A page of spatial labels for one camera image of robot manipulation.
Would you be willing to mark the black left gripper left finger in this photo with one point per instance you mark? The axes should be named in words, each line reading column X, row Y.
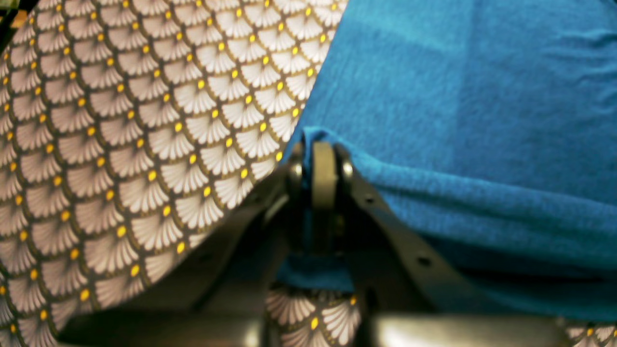
column 216, row 296

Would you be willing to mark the blue long-sleeve T-shirt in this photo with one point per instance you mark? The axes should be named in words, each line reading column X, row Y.
column 489, row 126

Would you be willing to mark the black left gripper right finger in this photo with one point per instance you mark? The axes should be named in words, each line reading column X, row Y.
column 410, row 296

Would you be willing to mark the fan-patterned tablecloth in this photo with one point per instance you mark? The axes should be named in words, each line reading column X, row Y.
column 130, row 129

